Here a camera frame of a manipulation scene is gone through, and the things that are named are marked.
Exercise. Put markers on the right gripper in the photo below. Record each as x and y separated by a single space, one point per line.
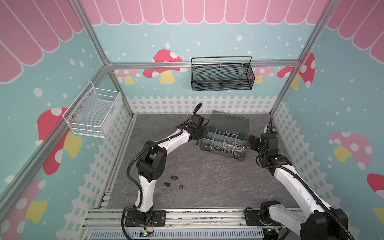
254 142

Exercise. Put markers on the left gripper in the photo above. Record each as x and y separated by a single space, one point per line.
205 132

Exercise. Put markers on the grey compartment organizer box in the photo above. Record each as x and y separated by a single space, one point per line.
225 130

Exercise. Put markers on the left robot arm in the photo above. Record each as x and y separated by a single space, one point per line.
149 164

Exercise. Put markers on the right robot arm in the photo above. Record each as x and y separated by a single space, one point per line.
319 220

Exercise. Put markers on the black mesh wall basket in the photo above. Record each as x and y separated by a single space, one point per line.
222 74

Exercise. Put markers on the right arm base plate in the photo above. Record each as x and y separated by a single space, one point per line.
253 219

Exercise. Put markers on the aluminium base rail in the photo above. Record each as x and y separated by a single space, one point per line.
183 218

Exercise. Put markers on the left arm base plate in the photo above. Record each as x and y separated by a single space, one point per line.
152 219

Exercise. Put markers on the white slotted cable duct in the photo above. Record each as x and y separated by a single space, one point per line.
197 234

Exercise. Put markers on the white mesh wall basket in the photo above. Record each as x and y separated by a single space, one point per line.
93 112

